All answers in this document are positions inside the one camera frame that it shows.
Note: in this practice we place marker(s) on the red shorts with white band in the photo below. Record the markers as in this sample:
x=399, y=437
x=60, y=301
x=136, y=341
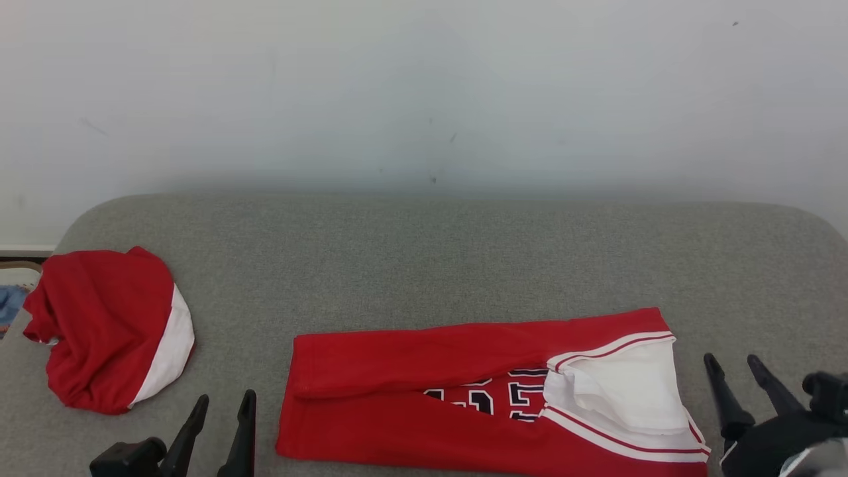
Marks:
x=99, y=324

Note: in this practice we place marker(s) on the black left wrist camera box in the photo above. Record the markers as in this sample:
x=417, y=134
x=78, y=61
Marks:
x=126, y=460

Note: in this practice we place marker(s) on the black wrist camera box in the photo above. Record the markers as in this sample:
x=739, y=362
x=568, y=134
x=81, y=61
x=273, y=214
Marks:
x=828, y=397
x=126, y=460

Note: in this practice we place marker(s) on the blue patterned garment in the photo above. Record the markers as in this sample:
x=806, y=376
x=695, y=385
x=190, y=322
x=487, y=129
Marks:
x=10, y=308

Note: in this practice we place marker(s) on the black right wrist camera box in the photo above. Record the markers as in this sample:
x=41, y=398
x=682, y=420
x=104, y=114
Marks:
x=828, y=397

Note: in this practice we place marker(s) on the white woven laundry basket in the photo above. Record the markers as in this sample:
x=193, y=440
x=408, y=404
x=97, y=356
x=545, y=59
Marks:
x=20, y=275

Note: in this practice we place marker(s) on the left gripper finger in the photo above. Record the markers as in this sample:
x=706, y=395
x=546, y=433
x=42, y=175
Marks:
x=185, y=444
x=244, y=444

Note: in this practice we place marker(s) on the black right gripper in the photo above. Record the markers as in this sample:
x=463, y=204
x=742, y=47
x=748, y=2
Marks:
x=762, y=450

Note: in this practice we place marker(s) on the red Bulls 23 jersey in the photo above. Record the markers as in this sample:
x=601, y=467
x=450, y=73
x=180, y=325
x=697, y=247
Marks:
x=397, y=364

